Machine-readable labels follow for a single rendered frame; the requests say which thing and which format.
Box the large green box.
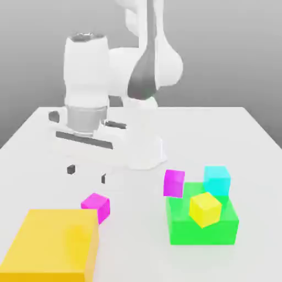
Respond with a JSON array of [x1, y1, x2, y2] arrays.
[[165, 181, 240, 246]]

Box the small cyan cube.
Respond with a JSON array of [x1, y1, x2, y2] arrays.
[[203, 165, 232, 197]]

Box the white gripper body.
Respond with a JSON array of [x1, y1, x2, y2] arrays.
[[52, 129, 117, 166]]

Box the small yellow cube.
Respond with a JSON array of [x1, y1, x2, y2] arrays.
[[188, 191, 223, 229]]

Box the small magenta cube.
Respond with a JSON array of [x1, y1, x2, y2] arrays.
[[163, 169, 186, 199], [80, 192, 111, 226]]

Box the large yellow box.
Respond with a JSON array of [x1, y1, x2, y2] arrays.
[[0, 208, 100, 282]]

